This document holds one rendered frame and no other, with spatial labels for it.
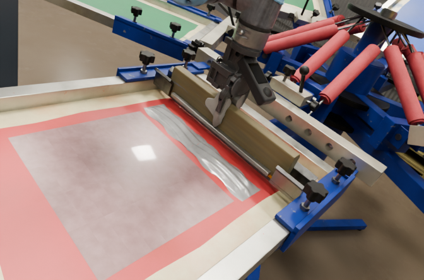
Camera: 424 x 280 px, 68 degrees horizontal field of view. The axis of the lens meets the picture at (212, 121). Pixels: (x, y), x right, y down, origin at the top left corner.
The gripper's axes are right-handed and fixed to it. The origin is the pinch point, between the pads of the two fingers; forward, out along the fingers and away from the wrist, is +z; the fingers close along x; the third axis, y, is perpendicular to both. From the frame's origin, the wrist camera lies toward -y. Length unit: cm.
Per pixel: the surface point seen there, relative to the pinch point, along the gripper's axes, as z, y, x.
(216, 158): 4.9, -5.9, 6.5
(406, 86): -16, -23, -62
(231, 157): 5.3, -7.0, 1.8
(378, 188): 101, -36, -224
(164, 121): 4.7, 10.6, 9.6
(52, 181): 5.3, 3.3, 40.1
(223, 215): 5.4, -18.3, 17.3
